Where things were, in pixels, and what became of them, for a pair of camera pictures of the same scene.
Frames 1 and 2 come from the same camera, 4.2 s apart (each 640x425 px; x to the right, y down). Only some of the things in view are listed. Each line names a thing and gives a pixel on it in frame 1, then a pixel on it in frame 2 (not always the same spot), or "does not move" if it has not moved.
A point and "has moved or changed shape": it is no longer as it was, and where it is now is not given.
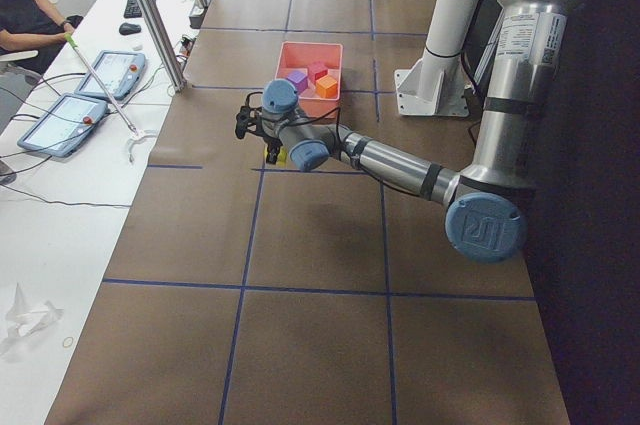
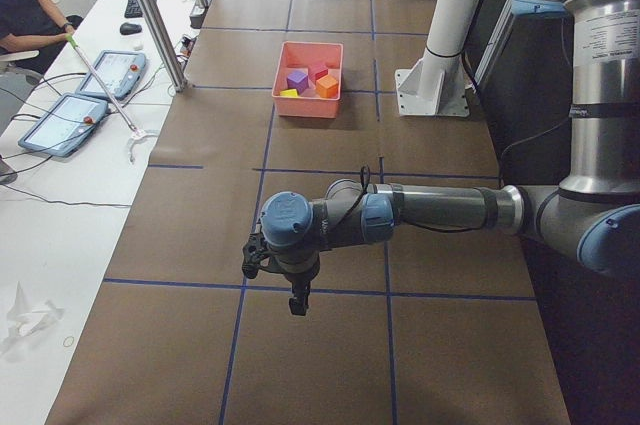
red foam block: (316, 70) does not move
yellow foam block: (282, 156) has moved or changed shape
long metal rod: (131, 126) does not move
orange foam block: (327, 87) does not move
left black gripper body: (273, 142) → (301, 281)
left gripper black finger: (272, 154) → (298, 303)
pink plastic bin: (297, 56) does not move
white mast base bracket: (435, 86) does not move
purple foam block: (299, 79) does not move
